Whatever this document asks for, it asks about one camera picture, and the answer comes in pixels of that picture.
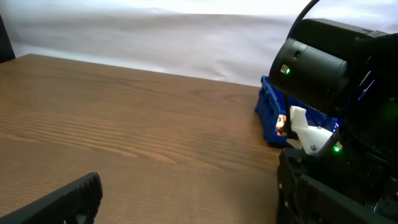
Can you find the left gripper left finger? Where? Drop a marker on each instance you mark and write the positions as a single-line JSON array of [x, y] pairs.
[[62, 202]]

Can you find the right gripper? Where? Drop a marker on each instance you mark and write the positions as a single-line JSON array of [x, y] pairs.
[[323, 168]]

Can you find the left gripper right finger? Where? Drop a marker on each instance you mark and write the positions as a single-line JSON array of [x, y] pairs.
[[326, 207]]

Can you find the orange candy box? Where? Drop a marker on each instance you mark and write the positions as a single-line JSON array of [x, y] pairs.
[[280, 123]]

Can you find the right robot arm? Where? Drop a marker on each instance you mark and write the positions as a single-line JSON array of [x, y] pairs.
[[311, 68]]

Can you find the blue tray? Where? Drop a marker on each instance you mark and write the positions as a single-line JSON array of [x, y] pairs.
[[267, 109]]

